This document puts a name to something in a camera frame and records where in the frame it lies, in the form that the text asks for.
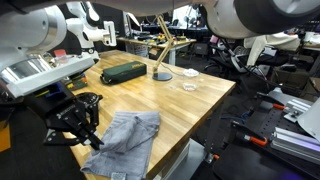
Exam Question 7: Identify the wooden desk lamp grey base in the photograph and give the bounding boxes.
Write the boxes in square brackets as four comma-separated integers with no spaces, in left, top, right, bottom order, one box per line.
[152,13,176,82]

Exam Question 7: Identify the black office chair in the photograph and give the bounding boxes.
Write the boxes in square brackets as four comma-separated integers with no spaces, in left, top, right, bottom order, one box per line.
[203,43,255,82]

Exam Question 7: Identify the clear glass jar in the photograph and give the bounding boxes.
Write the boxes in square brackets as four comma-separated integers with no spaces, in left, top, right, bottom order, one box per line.
[182,68,200,92]

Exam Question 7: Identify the silver metal bracket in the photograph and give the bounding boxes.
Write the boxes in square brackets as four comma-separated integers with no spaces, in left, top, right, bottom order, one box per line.
[283,98,314,123]

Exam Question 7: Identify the brown cardboard box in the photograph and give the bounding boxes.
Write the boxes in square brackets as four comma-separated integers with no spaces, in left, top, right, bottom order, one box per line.
[301,76,320,98]

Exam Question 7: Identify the dark green zip case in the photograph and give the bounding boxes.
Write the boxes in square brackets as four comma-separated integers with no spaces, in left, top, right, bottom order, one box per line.
[99,60,148,86]

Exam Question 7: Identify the grey ribbed towel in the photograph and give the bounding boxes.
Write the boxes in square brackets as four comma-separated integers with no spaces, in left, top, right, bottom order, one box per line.
[80,110,161,180]

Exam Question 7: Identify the clear container with red cap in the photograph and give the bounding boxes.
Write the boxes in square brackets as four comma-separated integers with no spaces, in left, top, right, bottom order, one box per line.
[53,48,68,65]

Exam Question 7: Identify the short orange handled tool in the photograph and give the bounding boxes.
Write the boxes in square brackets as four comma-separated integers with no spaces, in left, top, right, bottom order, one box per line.
[271,102,286,111]

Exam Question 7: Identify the aluminium extrusion bars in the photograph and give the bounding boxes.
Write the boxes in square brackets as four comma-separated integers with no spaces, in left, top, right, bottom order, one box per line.
[269,126,320,165]

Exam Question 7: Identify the black perforated breadboard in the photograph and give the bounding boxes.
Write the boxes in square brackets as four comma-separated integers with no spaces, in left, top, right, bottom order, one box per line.
[212,95,320,180]

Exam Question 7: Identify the light grey wrist camera box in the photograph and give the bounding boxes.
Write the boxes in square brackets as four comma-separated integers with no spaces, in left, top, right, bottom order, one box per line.
[6,54,97,98]

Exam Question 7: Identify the wooden workbench with clutter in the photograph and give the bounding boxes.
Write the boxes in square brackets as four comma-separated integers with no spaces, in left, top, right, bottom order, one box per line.
[116,33,198,66]

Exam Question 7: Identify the white curved panel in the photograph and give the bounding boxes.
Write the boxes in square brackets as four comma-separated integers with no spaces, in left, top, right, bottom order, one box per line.
[297,97,320,143]

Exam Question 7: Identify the long orange handled tool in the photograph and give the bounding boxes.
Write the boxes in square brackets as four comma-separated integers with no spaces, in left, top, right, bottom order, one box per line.
[244,133,269,147]

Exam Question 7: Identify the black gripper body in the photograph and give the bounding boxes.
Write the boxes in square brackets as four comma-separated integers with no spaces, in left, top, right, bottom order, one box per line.
[26,83,93,133]

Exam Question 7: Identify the grey metal table frame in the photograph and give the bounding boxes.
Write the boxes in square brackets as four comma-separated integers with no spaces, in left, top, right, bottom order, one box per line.
[159,138,208,180]

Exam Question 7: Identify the white draped cloth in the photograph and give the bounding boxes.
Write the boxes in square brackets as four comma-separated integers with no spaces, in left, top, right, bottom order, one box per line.
[243,32,302,67]

